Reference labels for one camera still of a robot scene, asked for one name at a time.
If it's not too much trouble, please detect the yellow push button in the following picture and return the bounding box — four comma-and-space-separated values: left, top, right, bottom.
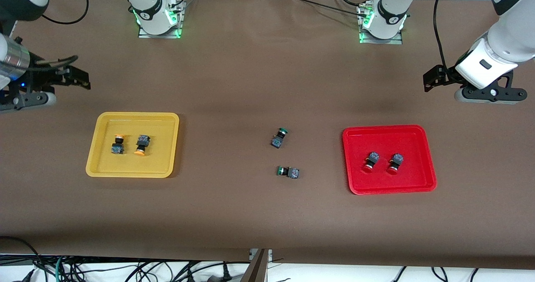
134, 134, 151, 156
111, 134, 126, 155

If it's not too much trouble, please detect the red push button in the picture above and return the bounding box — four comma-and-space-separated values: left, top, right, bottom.
362, 151, 380, 173
386, 153, 404, 175

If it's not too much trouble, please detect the yellow plastic tray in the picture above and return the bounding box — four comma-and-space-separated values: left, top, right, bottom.
86, 112, 180, 178

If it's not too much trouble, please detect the red plastic tray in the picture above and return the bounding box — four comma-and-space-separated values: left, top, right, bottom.
342, 124, 438, 195

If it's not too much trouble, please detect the green push button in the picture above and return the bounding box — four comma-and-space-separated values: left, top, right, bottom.
276, 165, 300, 180
270, 127, 290, 150

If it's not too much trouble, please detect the brown table cover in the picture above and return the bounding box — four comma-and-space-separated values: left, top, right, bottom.
0, 0, 535, 270

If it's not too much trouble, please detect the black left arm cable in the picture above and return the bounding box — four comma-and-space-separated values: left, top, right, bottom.
433, 0, 451, 73

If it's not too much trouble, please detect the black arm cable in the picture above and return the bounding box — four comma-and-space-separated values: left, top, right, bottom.
433, 0, 451, 73
28, 0, 89, 72

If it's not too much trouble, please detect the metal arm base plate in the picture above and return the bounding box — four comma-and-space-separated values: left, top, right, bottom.
358, 4, 404, 45
138, 0, 183, 39

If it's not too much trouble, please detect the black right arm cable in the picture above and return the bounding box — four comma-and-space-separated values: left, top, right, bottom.
28, 0, 89, 72

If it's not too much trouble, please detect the black cable on table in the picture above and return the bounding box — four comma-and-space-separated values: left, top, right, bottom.
288, 0, 369, 18

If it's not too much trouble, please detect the thick black floor cable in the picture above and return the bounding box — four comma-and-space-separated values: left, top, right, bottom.
0, 235, 44, 274

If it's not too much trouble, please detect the green floor cable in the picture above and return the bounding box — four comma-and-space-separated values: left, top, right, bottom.
54, 256, 66, 282

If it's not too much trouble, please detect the silver post bracket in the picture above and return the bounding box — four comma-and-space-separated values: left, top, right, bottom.
249, 249, 273, 262

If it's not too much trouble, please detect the brown table post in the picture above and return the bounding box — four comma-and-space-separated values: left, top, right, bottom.
242, 249, 270, 282

